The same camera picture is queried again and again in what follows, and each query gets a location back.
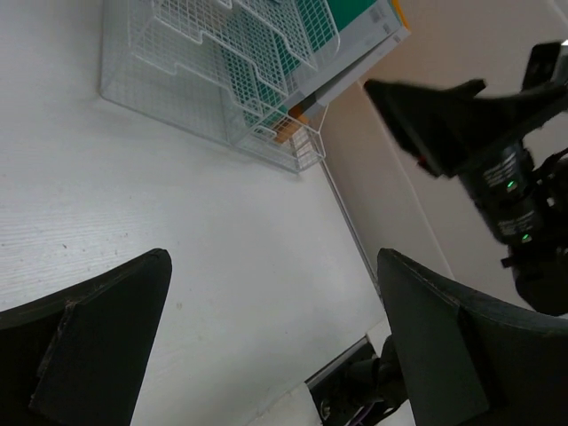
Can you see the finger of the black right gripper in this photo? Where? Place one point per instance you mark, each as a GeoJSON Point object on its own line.
{"type": "Point", "coordinates": [495, 123]}
{"type": "Point", "coordinates": [416, 117]}

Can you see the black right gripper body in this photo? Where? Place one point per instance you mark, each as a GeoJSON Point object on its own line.
{"type": "Point", "coordinates": [519, 202]}

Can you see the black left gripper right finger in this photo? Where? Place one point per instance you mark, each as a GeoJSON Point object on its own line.
{"type": "Point", "coordinates": [468, 358]}

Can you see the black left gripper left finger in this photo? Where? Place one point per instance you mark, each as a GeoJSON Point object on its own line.
{"type": "Point", "coordinates": [79, 356]}

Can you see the orange notebook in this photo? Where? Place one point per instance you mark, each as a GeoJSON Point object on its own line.
{"type": "Point", "coordinates": [347, 38]}

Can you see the green notebook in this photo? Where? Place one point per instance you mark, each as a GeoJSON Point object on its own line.
{"type": "Point", "coordinates": [270, 28]}

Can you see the metal rail at right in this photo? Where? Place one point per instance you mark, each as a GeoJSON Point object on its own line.
{"type": "Point", "coordinates": [370, 264]}

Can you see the white wire desk organizer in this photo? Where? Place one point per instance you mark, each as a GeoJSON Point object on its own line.
{"type": "Point", "coordinates": [174, 61]}

